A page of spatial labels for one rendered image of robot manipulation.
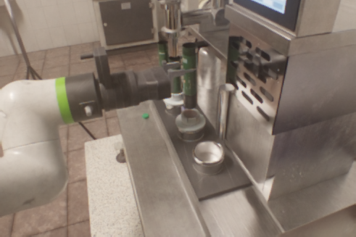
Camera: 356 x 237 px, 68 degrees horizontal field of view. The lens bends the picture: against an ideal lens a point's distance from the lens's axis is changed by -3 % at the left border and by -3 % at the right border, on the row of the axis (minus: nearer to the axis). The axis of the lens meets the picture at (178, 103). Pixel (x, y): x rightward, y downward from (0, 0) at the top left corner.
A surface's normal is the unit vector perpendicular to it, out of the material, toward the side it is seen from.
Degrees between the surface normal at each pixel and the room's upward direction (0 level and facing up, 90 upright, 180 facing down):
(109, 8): 90
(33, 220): 0
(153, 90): 90
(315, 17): 90
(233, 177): 0
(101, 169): 0
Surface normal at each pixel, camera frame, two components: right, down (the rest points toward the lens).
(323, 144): 0.31, 0.53
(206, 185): -0.04, -0.82
